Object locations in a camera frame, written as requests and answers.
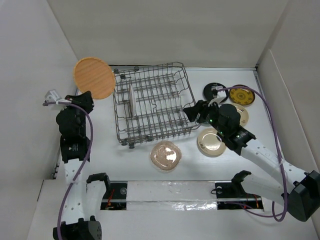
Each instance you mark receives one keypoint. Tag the brown translucent square plate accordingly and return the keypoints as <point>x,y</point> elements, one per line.
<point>165,155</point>

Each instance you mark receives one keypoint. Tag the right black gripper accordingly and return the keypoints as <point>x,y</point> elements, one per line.
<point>201,107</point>

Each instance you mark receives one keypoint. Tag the white plate with red characters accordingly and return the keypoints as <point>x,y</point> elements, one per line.
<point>132,101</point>

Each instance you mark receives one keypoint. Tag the grey wire dish rack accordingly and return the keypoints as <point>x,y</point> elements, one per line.
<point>162,92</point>

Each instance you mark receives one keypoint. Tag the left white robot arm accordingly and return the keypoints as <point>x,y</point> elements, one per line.
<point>84,191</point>

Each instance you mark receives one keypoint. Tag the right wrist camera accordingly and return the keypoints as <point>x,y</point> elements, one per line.
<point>217,95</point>

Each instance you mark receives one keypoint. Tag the cream plate with gold centre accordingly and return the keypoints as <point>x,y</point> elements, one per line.
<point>210,144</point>

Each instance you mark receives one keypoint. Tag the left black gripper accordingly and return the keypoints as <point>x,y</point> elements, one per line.
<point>84,99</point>

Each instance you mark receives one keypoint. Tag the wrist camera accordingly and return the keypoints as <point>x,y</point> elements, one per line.
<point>52,96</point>
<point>217,95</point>

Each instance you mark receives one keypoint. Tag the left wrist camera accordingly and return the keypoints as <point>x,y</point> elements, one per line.
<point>52,96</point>

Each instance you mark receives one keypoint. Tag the black round plate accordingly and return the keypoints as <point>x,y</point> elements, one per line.
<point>207,90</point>

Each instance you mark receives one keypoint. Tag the yellow and brown patterned plate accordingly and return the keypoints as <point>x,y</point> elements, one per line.
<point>241,96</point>

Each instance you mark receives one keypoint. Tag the orange woven round plate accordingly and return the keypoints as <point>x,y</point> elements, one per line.
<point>94,75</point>

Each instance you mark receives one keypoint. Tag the cream plate with black print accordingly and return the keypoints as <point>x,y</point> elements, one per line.
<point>244,115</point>

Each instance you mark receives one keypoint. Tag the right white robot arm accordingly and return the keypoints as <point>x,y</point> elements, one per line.
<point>297,190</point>

